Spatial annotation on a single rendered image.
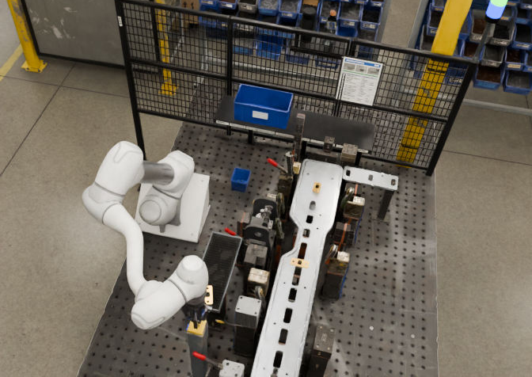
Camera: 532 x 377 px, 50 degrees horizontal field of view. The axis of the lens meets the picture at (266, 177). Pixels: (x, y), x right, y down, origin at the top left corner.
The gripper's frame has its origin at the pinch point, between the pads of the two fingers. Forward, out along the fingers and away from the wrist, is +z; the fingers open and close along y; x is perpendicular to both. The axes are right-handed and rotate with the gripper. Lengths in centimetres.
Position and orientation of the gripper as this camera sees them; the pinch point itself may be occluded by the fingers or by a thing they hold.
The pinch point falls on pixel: (196, 321)
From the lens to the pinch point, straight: 229.8
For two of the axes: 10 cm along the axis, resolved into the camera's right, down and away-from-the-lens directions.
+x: 2.2, -7.2, 6.5
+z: -0.6, 6.6, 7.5
